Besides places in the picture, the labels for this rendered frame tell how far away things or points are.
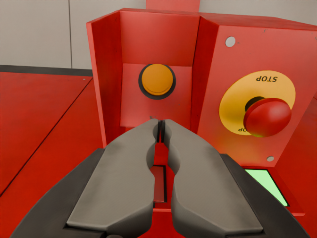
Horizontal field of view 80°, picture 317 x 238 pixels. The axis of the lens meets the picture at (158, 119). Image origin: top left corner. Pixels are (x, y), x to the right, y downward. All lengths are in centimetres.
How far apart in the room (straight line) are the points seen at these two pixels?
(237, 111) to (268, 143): 6
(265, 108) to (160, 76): 12
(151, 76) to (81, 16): 80
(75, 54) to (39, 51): 17
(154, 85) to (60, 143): 38
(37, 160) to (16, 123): 19
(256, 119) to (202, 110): 5
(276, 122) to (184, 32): 14
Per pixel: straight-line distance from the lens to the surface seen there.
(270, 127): 19
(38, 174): 50
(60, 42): 107
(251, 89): 20
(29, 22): 111
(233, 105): 20
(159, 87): 23
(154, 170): 23
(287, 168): 57
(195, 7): 84
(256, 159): 26
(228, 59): 18
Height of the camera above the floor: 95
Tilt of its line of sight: 57 degrees down
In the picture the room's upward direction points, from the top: 180 degrees counter-clockwise
